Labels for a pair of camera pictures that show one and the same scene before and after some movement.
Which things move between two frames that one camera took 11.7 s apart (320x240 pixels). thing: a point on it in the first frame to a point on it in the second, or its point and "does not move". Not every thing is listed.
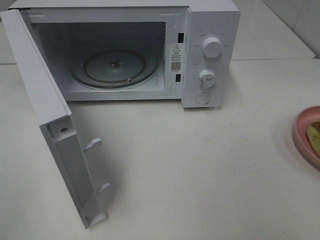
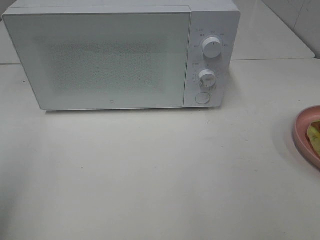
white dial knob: (207, 78) does not move
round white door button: (202, 98) does not move
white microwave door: (54, 118) to (76, 60)
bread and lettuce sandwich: (313, 134) does not move
